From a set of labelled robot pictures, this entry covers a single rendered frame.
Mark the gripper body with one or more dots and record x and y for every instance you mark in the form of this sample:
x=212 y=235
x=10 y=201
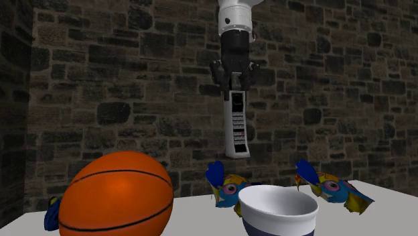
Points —
x=235 y=49

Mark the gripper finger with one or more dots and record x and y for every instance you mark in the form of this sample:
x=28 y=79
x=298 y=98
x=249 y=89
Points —
x=219 y=74
x=250 y=75

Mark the white handset with keypad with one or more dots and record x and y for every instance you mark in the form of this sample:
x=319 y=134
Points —
x=237 y=130

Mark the white bowl with dark base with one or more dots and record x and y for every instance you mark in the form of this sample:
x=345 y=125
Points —
x=277 y=212

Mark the orange basketball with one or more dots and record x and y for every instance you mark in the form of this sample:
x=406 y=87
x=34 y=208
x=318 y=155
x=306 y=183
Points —
x=117 y=196

